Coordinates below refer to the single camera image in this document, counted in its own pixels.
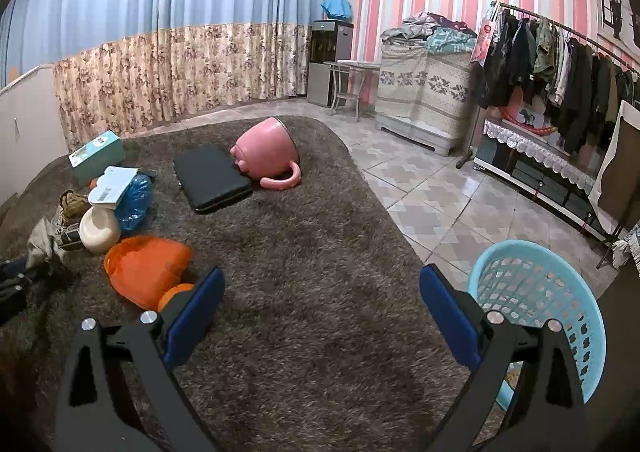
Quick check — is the blue and floral curtain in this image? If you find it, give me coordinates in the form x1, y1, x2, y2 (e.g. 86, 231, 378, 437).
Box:
0, 0, 331, 153

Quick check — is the white fabric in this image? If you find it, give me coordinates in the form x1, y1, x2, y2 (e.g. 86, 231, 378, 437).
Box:
612, 222, 640, 273

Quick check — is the white cabinet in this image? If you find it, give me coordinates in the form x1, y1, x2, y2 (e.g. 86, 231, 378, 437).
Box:
0, 65, 71, 205

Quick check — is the orange plastic bag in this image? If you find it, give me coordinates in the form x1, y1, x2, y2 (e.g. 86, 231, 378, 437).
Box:
103, 235, 195, 313

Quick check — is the white printed plastic packet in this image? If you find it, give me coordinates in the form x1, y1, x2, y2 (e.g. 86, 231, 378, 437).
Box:
88, 166, 138, 207

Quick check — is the patterned cloth covered cabinet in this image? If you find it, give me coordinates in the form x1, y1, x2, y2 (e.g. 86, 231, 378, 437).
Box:
375, 40, 476, 157

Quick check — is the pink hanging bag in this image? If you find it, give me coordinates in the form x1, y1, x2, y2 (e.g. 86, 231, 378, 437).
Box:
472, 17, 498, 66

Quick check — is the grey water dispenser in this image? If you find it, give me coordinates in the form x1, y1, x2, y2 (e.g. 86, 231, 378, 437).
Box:
306, 19, 354, 108

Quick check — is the metal clothes rack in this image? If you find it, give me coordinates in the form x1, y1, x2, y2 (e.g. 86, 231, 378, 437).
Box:
455, 1, 640, 168

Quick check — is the teal cardboard box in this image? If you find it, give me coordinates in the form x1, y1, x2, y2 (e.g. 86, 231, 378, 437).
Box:
68, 130, 126, 185

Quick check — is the light blue plastic basket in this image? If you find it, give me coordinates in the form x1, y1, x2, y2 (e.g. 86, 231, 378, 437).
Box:
467, 239, 607, 413

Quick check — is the white bowl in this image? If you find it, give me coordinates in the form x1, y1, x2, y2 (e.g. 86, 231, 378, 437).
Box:
79, 206, 122, 254

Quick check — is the small white side table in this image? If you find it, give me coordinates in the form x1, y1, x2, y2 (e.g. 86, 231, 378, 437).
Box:
323, 60, 382, 120

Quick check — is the low stand with lace cloth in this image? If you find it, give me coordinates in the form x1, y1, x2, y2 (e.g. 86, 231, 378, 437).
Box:
472, 118, 621, 243

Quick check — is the brown board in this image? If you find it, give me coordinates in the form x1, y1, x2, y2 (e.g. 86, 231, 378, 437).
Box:
587, 100, 640, 233

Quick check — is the blue plastic bag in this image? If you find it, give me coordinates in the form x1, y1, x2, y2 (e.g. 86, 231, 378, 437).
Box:
114, 173, 153, 233

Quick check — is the blue cloth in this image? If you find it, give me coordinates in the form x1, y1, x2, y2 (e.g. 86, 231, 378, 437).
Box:
320, 0, 353, 22

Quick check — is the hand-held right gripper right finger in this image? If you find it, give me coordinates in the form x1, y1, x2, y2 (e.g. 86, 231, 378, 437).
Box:
419, 263, 587, 452

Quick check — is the pile of clothes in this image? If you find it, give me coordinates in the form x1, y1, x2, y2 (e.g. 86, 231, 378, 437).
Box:
381, 12, 478, 53

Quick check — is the dark cloth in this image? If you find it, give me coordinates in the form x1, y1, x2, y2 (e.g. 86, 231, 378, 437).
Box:
0, 257, 53, 328

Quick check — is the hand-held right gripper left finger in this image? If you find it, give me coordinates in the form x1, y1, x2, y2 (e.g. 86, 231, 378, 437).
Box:
55, 266, 226, 452

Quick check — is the brown shaggy blanket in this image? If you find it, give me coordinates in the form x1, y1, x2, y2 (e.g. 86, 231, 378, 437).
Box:
0, 115, 506, 452

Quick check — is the black laptop sleeve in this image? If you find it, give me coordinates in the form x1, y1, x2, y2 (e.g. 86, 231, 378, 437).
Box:
173, 143, 254, 213

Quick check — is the pink pig-shaped mug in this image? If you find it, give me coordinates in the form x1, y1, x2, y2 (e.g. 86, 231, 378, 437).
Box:
230, 117, 302, 190

